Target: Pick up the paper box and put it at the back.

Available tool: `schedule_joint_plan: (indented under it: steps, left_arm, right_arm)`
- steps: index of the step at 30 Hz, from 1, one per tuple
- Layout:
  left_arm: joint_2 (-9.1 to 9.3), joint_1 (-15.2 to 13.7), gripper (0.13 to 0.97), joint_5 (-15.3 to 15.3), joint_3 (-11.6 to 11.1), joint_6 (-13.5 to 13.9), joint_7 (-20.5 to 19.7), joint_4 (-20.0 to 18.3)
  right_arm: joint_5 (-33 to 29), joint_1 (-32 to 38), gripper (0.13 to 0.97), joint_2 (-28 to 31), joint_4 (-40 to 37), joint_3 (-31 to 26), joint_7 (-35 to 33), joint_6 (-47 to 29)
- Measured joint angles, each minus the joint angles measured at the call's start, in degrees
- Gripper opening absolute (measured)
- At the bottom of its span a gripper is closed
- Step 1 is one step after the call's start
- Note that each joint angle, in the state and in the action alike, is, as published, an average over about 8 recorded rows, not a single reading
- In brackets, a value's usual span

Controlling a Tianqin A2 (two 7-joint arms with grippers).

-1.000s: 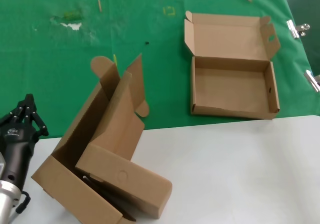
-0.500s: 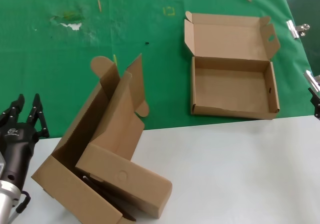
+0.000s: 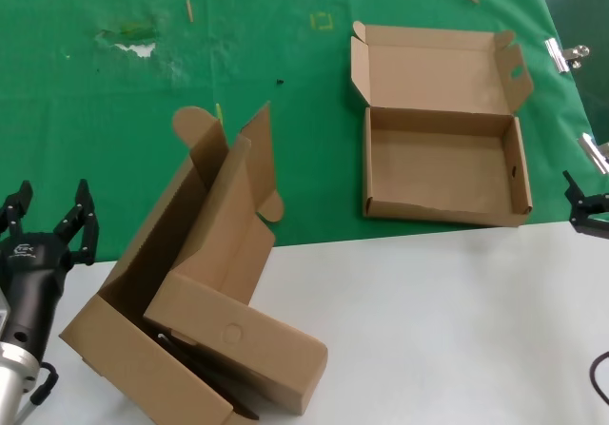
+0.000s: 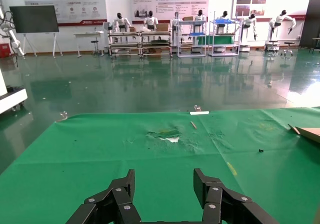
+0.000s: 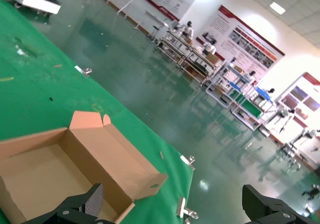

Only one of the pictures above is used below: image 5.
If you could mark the cardboard box round hole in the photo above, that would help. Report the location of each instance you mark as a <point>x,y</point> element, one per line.
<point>112,153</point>

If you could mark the long wooden stick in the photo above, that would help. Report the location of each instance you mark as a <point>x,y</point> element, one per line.
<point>57,65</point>

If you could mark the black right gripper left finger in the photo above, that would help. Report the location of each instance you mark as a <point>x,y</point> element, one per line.
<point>93,199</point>

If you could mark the metal workbench rack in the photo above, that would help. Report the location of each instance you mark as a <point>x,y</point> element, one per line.
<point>182,56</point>

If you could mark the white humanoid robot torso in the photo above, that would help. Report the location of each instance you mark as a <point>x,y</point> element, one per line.
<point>208,48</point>
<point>187,31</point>

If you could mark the wall poster with brown pictures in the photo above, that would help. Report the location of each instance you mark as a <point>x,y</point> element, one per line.
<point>300,96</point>

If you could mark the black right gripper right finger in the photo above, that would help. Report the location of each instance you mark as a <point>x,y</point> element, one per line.
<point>260,206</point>

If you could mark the yellow green stick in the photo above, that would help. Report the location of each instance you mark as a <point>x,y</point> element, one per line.
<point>6,79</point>

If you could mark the rectangular ceiling light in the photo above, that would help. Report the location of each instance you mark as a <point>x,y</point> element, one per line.
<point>277,7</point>

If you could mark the short wooden piece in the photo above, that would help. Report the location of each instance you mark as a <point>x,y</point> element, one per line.
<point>161,155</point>

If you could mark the green table cloth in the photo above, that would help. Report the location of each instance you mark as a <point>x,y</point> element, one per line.
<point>37,91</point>

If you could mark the white shelving rack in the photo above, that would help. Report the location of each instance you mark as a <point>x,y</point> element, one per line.
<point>230,91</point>

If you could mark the large photo grid wall poster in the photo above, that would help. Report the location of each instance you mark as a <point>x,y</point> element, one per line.
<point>245,41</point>

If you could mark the silver binder clip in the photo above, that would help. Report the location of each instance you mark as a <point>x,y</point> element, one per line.
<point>187,162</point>
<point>83,70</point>
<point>182,207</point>

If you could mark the green topped table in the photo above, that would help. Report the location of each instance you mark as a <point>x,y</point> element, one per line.
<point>250,108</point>

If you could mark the black object on floor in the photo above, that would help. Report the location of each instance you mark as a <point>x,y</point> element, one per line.
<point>311,193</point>

